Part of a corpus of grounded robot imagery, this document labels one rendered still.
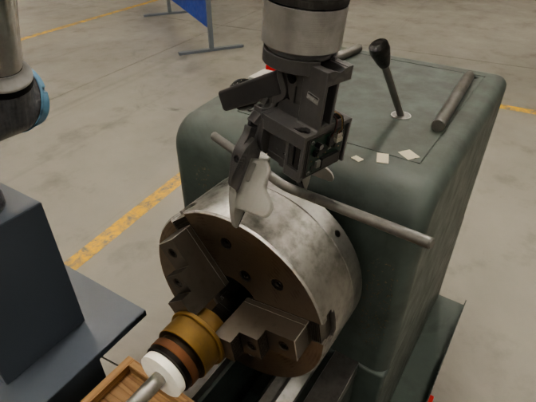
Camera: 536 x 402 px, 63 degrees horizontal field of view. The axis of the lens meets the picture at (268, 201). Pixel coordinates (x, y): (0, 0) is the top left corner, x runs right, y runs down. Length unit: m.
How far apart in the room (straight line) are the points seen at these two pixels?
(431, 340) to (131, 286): 1.45
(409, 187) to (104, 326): 0.79
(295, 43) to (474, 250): 2.30
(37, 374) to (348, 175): 0.79
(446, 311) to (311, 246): 0.93
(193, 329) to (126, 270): 1.78
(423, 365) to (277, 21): 1.09
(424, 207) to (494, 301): 1.76
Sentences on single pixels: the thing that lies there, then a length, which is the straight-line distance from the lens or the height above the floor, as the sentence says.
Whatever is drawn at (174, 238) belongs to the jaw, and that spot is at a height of 1.20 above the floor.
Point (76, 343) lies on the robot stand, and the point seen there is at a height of 0.75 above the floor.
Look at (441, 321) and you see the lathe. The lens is 1.45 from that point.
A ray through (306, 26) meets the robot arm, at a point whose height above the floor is 1.50.
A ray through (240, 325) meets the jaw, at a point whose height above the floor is 1.11.
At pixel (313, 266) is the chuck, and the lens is 0.59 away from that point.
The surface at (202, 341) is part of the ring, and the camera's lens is 0.61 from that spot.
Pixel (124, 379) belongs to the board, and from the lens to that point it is 0.88.
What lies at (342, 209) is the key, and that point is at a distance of 0.48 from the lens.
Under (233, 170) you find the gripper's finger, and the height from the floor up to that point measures 1.35.
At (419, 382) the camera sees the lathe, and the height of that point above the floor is 0.54.
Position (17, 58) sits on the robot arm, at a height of 1.36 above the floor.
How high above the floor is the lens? 1.60
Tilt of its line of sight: 36 degrees down
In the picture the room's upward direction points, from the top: straight up
